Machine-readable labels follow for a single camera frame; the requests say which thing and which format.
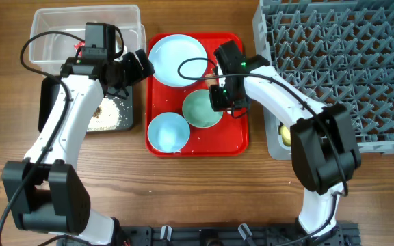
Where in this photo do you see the green bowl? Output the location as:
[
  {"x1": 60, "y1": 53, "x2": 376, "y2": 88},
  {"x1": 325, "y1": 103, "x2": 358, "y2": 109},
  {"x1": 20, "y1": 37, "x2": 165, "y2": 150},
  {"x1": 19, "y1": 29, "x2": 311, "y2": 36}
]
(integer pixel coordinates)
[{"x1": 182, "y1": 90, "x2": 223, "y2": 128}]

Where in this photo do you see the red snack wrapper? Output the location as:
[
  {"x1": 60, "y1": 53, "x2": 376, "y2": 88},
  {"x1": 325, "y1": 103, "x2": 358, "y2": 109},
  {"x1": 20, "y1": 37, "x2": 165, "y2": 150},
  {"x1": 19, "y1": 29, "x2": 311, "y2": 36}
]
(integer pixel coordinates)
[{"x1": 74, "y1": 42, "x2": 85, "y2": 51}]

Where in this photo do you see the yellow cup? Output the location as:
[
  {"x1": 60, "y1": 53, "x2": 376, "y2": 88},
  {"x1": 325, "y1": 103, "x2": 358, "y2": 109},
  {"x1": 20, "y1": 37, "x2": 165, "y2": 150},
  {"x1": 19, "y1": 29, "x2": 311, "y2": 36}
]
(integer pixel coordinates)
[{"x1": 279, "y1": 125, "x2": 291, "y2": 147}]

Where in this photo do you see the light blue bowl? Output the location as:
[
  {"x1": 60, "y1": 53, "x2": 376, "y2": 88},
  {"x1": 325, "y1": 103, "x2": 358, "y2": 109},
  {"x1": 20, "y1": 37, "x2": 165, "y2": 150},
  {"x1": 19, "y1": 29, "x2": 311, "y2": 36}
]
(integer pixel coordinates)
[{"x1": 147, "y1": 112, "x2": 190, "y2": 154}]

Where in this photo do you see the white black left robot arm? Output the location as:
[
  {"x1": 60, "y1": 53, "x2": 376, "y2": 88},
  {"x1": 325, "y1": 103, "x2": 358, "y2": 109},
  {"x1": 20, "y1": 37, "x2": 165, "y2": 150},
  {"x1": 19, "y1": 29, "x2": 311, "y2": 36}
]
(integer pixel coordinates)
[{"x1": 0, "y1": 48, "x2": 155, "y2": 245}]

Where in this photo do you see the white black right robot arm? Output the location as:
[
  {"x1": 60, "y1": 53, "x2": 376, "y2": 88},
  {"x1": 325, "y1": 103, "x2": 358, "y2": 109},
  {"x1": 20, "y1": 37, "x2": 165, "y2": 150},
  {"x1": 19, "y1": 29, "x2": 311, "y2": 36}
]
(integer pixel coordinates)
[{"x1": 210, "y1": 41, "x2": 361, "y2": 239}]

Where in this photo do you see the grey dishwasher rack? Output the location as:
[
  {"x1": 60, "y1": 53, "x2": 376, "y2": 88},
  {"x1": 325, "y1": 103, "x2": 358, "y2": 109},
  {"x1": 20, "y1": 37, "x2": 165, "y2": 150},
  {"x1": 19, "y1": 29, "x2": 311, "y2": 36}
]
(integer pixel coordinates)
[{"x1": 252, "y1": 0, "x2": 394, "y2": 154}]

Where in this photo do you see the carrot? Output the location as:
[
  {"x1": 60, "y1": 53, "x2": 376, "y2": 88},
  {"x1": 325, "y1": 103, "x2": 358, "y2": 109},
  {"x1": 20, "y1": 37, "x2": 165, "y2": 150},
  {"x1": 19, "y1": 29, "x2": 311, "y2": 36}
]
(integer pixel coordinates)
[{"x1": 205, "y1": 74, "x2": 218, "y2": 88}]

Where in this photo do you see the brown food scrap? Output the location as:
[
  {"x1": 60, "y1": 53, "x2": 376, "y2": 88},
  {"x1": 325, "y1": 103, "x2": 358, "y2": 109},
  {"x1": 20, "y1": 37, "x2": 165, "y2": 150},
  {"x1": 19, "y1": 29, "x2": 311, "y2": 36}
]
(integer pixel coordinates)
[{"x1": 92, "y1": 107, "x2": 102, "y2": 118}]

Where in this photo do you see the rice pile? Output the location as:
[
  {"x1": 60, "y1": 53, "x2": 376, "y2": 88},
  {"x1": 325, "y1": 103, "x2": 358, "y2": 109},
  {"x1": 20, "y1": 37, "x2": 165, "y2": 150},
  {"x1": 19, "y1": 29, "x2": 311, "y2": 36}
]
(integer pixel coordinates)
[{"x1": 87, "y1": 96, "x2": 133, "y2": 132}]

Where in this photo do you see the red serving tray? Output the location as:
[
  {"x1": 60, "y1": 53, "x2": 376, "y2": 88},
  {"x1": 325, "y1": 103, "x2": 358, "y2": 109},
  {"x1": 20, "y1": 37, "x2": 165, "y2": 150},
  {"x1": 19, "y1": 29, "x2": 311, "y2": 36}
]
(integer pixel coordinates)
[{"x1": 145, "y1": 32, "x2": 249, "y2": 158}]

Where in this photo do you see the light blue plate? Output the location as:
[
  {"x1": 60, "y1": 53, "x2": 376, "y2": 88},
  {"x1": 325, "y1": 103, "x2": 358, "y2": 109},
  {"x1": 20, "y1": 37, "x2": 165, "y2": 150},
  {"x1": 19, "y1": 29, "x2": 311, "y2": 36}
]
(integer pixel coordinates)
[{"x1": 148, "y1": 34, "x2": 207, "y2": 87}]

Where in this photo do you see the black plastic tray bin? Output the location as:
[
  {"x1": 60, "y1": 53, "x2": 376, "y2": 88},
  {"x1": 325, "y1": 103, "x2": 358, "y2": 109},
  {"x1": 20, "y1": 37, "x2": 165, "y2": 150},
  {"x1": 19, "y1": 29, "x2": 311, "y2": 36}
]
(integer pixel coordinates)
[{"x1": 38, "y1": 78, "x2": 134, "y2": 133}]

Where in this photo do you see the clear plastic bin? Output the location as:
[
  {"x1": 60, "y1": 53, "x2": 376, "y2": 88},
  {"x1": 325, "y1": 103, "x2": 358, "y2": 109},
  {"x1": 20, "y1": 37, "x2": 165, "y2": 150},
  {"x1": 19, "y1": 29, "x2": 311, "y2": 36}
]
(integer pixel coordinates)
[{"x1": 29, "y1": 5, "x2": 146, "y2": 74}]

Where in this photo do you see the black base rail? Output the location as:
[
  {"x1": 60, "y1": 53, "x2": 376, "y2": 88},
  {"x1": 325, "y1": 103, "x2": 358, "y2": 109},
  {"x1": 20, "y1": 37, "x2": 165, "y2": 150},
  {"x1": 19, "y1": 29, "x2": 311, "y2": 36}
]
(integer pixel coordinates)
[{"x1": 56, "y1": 221, "x2": 360, "y2": 246}]

